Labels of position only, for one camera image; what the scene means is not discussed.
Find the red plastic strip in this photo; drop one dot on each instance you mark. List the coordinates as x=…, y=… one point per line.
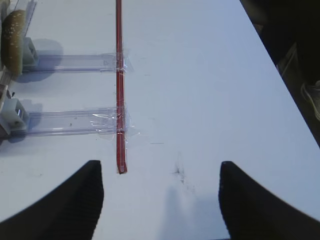
x=120, y=99

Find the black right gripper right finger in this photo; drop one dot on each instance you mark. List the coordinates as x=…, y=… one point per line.
x=251, y=212

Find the clear rail holder upper right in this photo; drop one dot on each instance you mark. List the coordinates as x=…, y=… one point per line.
x=105, y=62

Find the spare sesame bun top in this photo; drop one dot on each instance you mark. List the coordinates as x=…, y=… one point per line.
x=12, y=41

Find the person's shoe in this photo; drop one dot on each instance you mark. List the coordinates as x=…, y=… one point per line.
x=311, y=93

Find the white slider block upper right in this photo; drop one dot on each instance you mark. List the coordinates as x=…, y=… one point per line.
x=30, y=57

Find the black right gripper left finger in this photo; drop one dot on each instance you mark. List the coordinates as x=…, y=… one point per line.
x=69, y=212

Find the clear rail holder lower right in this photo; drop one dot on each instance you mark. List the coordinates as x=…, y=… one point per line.
x=107, y=120

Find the white slider block lower right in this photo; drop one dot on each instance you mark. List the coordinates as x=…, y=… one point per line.
x=13, y=116

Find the clear rail holder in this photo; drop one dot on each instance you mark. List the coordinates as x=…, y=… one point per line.
x=105, y=62
x=107, y=120

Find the white slider block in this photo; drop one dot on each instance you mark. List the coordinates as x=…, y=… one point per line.
x=13, y=116
x=30, y=57

